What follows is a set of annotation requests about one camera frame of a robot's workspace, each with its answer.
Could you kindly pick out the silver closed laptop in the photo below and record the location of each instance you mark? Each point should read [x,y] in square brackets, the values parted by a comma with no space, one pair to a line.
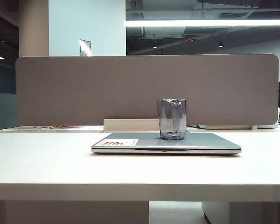
[200,142]

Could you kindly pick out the white sticker with red print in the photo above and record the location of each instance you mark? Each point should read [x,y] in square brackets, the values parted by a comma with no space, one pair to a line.
[130,142]

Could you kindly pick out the grey-brown fabric desk partition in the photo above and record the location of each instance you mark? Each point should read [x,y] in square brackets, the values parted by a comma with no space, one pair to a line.
[84,93]

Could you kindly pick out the round ceiling spot lamp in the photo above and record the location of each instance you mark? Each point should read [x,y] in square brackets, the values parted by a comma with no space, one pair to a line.
[154,46]
[221,44]

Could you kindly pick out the colourful papers behind partition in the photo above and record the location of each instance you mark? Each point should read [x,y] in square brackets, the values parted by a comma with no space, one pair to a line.
[60,127]

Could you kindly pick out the long ceiling light strip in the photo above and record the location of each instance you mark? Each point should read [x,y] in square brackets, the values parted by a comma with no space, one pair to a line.
[200,23]

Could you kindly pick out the beige desk leg panel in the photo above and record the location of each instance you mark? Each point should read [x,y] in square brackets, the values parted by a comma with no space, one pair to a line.
[72,212]

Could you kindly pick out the dark glass door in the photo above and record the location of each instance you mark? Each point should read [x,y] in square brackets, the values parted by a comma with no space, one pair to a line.
[4,81]

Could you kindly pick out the small wall poster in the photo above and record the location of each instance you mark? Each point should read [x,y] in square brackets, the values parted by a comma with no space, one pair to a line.
[85,47]

